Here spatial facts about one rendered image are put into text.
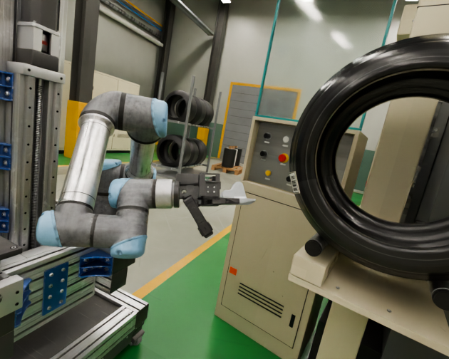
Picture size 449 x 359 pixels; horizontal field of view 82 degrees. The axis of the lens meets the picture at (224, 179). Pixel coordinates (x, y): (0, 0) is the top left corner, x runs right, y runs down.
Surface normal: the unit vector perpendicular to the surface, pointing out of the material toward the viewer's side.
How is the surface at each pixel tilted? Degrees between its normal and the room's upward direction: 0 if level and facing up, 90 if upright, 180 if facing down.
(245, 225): 90
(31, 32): 90
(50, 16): 90
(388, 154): 90
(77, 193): 44
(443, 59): 79
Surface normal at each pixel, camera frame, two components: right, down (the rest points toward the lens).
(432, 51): -0.52, -0.13
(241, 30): -0.39, 0.10
